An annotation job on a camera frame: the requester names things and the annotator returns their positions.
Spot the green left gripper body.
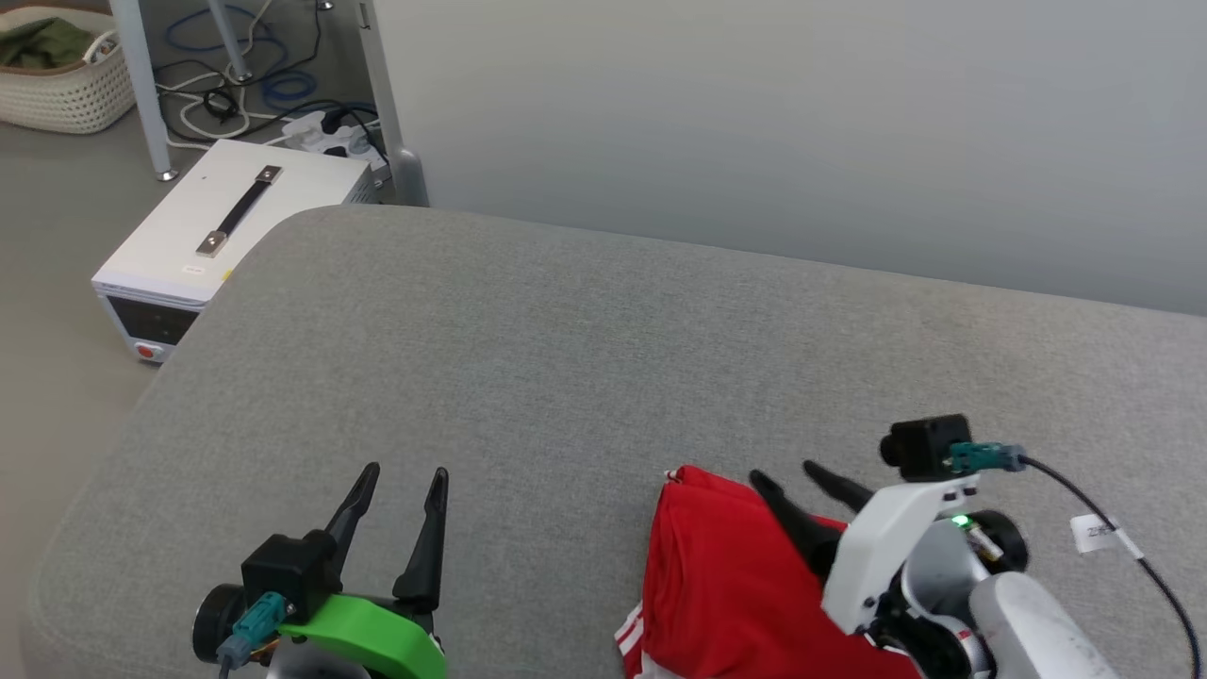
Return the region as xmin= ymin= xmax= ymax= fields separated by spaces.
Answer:
xmin=193 ymin=585 xmax=449 ymax=679

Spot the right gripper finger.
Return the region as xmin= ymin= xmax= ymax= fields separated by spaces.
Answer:
xmin=750 ymin=470 xmax=847 ymax=578
xmin=802 ymin=459 xmax=875 ymax=516

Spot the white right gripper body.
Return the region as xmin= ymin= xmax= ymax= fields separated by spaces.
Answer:
xmin=825 ymin=474 xmax=1031 ymax=675

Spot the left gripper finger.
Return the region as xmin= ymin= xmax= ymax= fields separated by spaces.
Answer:
xmin=323 ymin=461 xmax=382 ymax=571
xmin=392 ymin=466 xmax=451 ymax=609

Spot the red basketball jersey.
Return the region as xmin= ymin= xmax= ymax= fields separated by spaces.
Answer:
xmin=615 ymin=464 xmax=930 ymax=679

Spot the olive green garment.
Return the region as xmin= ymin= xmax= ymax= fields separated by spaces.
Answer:
xmin=0 ymin=17 xmax=95 ymax=70

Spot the white power supply box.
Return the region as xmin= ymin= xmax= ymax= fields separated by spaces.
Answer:
xmin=91 ymin=140 xmax=378 ymax=364

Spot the white power strip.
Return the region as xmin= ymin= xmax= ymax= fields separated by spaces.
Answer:
xmin=281 ymin=108 xmax=383 ymax=161

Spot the white partition screen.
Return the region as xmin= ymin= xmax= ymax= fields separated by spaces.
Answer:
xmin=358 ymin=0 xmax=1207 ymax=317

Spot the grey metal desk leg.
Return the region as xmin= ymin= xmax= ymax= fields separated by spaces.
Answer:
xmin=111 ymin=0 xmax=180 ymax=180
xmin=207 ymin=0 xmax=254 ymax=81

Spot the cream woven laundry basket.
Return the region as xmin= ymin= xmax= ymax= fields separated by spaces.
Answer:
xmin=0 ymin=5 xmax=138 ymax=135

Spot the teal left camera plug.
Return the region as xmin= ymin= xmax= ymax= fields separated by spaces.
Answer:
xmin=217 ymin=592 xmax=289 ymax=675

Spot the teal camera plug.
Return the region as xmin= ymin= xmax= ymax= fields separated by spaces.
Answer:
xmin=951 ymin=441 xmax=1027 ymax=474
xmin=217 ymin=592 xmax=289 ymax=675

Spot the teal right camera plug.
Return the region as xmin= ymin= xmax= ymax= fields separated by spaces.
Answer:
xmin=951 ymin=441 xmax=1027 ymax=474

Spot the black right camera cable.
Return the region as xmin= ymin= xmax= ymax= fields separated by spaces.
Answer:
xmin=1014 ymin=455 xmax=1207 ymax=679

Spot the white cable label tag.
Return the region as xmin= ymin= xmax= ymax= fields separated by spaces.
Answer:
xmin=1070 ymin=514 xmax=1144 ymax=559

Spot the black strap carry handle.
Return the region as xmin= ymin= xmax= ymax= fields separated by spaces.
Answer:
xmin=195 ymin=166 xmax=284 ymax=257

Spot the white floor cable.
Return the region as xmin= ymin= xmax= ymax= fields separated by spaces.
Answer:
xmin=156 ymin=19 xmax=284 ymax=152

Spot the blue floor cable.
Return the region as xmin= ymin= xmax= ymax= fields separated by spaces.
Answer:
xmin=165 ymin=5 xmax=317 ymax=109

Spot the black floor cable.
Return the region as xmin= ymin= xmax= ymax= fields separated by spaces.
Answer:
xmin=156 ymin=0 xmax=378 ymax=142

